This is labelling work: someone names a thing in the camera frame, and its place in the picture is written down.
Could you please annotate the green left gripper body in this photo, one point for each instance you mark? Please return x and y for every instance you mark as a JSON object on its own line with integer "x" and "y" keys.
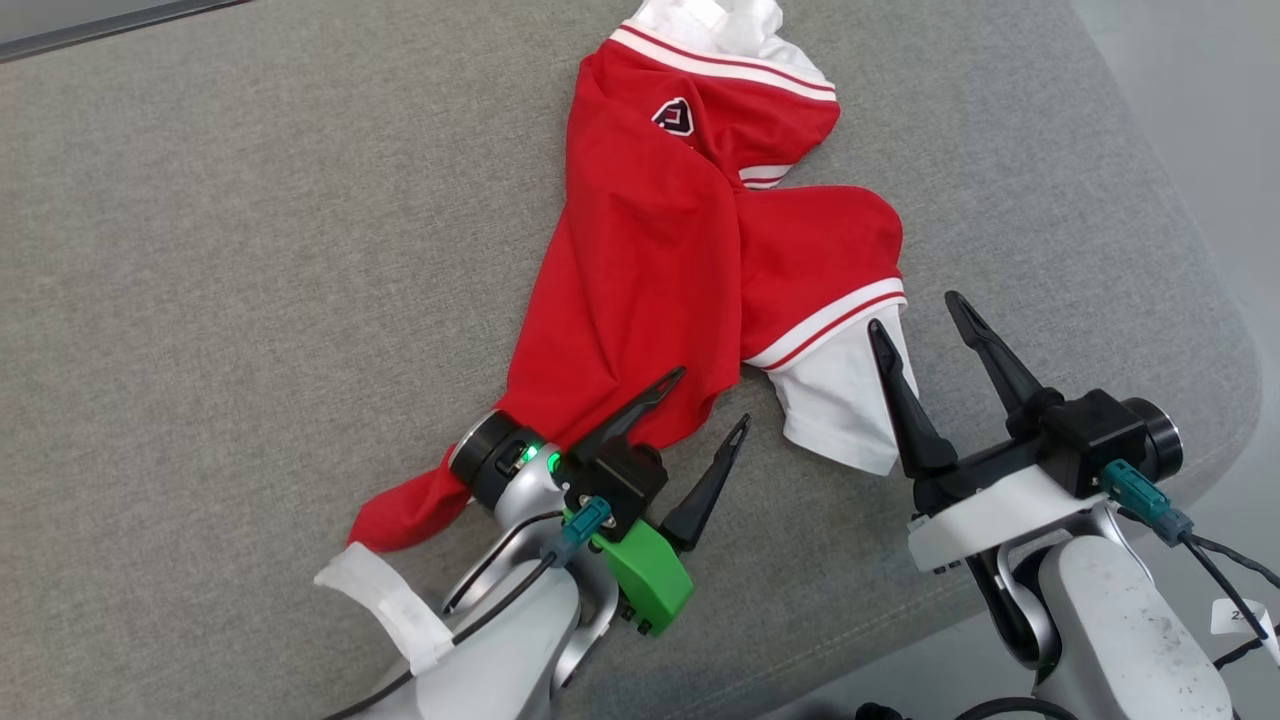
{"x": 650, "y": 580}

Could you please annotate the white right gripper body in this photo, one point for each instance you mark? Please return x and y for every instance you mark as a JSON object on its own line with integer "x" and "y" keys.
{"x": 990, "y": 515}

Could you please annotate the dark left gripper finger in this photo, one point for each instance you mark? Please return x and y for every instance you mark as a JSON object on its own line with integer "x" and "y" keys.
{"x": 625, "y": 425}
{"x": 695, "y": 505}

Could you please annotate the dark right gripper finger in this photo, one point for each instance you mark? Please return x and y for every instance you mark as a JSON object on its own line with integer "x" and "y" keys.
{"x": 1000, "y": 370}
{"x": 915, "y": 430}

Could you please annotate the red jersey white sleeves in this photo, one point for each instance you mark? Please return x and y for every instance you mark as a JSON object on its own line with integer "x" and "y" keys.
{"x": 650, "y": 250}

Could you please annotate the grey fabric sofa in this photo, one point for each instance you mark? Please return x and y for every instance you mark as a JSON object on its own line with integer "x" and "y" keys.
{"x": 250, "y": 300}

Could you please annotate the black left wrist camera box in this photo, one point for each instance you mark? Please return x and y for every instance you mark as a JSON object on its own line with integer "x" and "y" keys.
{"x": 620, "y": 480}

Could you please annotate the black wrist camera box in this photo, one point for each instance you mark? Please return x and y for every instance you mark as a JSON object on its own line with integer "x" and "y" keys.
{"x": 1090, "y": 435}
{"x": 620, "y": 480}

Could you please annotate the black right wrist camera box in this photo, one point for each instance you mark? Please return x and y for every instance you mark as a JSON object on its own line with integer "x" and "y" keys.
{"x": 1090, "y": 435}

